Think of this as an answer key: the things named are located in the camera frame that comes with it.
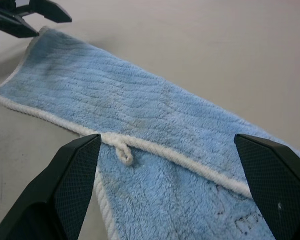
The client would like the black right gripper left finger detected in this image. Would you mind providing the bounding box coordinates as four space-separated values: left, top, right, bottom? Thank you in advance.
0 133 102 240

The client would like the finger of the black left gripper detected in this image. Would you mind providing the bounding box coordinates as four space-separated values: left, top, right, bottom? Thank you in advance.
0 6 40 39
27 0 73 24

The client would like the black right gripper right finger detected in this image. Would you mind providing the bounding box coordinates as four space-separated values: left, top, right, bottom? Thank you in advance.
234 133 300 240

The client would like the light blue towel white trim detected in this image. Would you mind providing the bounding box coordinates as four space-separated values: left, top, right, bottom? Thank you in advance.
0 26 300 240

